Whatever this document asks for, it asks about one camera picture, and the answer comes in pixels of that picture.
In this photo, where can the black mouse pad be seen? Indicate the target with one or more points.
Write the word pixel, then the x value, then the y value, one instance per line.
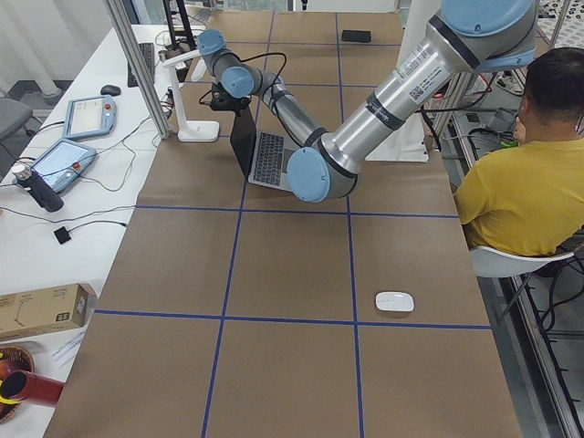
pixel 356 36

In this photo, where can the cardboard box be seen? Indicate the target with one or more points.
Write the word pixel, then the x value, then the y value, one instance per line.
pixel 46 310

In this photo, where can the white desk lamp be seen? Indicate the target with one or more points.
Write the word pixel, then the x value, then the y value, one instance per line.
pixel 189 130

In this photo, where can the teach pendant blue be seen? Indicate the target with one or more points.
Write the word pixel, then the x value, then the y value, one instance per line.
pixel 59 166
pixel 89 117

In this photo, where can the aluminium frame post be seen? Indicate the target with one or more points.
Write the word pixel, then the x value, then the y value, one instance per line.
pixel 130 47

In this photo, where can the red cylinder container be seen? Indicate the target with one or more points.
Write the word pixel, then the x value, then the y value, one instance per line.
pixel 26 386

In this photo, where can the black water bottle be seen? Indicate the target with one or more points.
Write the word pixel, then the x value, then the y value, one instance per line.
pixel 34 184

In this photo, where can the white computer mouse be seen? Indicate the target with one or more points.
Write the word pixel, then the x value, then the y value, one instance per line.
pixel 394 301

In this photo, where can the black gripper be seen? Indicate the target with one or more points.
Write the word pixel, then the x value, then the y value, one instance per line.
pixel 236 106

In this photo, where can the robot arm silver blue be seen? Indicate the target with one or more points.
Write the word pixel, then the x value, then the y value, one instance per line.
pixel 315 164

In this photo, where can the grey laptop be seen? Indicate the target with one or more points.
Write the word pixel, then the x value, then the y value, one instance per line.
pixel 262 156

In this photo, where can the lower teach pendant blue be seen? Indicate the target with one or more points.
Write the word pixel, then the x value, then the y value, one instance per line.
pixel 59 166

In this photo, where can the white chair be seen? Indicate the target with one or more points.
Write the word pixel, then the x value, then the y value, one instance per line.
pixel 489 262

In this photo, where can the small black square device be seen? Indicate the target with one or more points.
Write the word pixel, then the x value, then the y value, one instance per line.
pixel 62 234

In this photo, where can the wicker basket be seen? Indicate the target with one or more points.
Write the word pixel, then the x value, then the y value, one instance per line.
pixel 13 359

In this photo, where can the black desk mouse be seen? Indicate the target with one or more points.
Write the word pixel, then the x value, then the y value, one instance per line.
pixel 110 90

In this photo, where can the person in yellow shirt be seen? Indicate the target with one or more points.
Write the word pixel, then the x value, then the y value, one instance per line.
pixel 527 200

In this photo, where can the upper teach pendant blue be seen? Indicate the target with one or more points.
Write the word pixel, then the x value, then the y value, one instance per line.
pixel 89 117

